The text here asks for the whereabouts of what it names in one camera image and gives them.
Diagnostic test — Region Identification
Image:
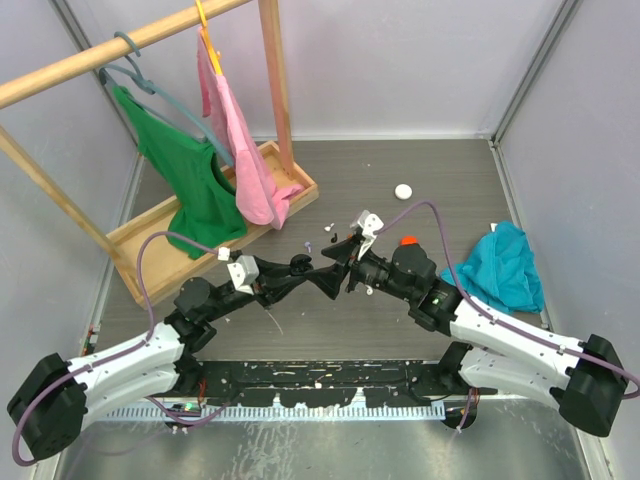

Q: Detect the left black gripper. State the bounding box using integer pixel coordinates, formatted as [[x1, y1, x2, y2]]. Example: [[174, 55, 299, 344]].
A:
[[203, 256, 304, 322]]

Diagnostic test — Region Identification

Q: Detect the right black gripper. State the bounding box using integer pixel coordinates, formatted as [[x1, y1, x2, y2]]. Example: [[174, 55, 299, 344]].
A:
[[304, 233, 415, 302]]

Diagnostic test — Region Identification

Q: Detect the black charging case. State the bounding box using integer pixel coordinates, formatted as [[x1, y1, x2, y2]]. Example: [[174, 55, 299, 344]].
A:
[[289, 254, 313, 276]]

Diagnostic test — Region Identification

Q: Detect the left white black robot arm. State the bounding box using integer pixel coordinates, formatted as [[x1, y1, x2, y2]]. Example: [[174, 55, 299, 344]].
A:
[[7, 252, 312, 466]]

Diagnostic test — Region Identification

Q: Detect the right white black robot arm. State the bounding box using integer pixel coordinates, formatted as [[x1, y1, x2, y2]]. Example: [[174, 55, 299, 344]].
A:
[[305, 235, 629, 437]]

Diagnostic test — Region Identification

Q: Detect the orange charging case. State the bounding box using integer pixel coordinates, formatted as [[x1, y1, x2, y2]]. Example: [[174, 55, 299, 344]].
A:
[[399, 236, 419, 246]]

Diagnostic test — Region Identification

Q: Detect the white round charging case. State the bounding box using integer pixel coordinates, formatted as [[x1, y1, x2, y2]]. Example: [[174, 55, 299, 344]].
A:
[[394, 184, 413, 201]]

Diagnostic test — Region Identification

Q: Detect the pink cloth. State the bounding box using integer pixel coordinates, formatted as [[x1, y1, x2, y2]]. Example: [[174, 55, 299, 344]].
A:
[[197, 33, 304, 230]]

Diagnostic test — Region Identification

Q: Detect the green shirt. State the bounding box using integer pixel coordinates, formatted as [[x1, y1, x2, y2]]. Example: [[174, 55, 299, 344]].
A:
[[112, 86, 247, 248]]

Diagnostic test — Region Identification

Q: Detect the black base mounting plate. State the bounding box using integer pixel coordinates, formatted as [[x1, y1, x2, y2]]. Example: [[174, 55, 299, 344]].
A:
[[184, 360, 467, 408]]

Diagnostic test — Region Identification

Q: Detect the teal cloth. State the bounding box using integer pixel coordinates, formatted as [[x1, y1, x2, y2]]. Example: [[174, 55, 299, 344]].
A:
[[441, 221, 545, 313]]

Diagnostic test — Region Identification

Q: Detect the yellow hanger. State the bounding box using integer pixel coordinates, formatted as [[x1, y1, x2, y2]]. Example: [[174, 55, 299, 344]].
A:
[[195, 0, 223, 75]]

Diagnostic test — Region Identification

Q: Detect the blue-grey hanger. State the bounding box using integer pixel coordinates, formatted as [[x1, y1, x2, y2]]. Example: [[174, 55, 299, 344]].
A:
[[96, 54, 235, 167]]

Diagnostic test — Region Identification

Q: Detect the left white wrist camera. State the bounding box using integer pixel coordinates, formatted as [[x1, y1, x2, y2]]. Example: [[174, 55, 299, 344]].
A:
[[227, 255, 260, 295]]

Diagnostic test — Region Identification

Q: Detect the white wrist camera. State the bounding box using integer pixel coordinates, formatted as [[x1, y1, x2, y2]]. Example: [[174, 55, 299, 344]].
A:
[[227, 255, 260, 295], [350, 210, 384, 260]]

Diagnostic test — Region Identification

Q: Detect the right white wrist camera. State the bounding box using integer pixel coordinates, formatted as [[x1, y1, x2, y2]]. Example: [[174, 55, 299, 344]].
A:
[[350, 210, 384, 260]]

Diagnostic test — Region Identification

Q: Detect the white slotted cable duct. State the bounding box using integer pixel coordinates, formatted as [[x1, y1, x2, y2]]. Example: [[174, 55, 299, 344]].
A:
[[102, 397, 446, 423]]

